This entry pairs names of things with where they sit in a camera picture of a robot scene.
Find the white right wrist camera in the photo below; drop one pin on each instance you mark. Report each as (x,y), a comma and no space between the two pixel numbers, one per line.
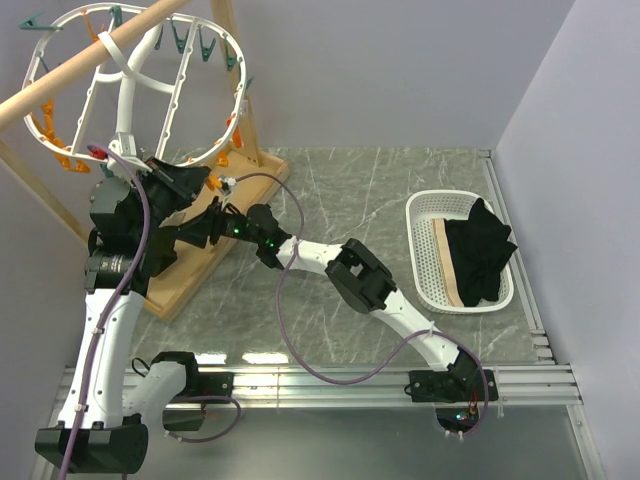
(228,185)

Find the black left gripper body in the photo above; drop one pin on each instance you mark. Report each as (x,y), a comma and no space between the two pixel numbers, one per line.
(160,197)

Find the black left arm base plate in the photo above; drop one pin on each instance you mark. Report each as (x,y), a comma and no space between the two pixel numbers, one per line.
(216,387)

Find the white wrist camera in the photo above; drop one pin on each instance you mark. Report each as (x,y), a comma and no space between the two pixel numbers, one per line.
(124,146)
(228,185)

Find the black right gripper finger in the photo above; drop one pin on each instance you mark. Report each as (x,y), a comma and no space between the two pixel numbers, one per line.
(209,216)
(195,232)

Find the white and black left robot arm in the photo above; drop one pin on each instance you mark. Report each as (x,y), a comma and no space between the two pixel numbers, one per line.
(100,428)

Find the beige garment in basket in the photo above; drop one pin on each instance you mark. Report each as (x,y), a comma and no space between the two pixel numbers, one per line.
(446,263)

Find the teal clothes peg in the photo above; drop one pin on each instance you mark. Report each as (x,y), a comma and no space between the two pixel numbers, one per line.
(206,46)
(117,15)
(158,43)
(179,40)
(32,23)
(233,60)
(248,85)

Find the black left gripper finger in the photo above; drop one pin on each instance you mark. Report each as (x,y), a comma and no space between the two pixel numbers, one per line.
(160,169)
(188,182)

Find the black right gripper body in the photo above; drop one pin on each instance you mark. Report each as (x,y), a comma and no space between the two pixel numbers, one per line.
(230,226)

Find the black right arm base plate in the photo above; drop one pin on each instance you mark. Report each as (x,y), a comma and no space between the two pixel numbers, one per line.
(427,386)

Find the black garment in basket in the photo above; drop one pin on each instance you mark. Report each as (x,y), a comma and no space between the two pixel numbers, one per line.
(480,250)

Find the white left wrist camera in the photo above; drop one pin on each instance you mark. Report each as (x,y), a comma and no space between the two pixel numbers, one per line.
(124,146)

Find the white plastic laundry basket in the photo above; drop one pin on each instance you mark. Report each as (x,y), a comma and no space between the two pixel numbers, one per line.
(421,209)

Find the olive green underwear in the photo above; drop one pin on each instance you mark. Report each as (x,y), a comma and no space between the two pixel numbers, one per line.
(160,251)

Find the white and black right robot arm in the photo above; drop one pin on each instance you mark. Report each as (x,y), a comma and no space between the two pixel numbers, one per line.
(364,283)

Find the aluminium mounting rail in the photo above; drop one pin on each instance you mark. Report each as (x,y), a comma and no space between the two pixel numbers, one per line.
(290,386)

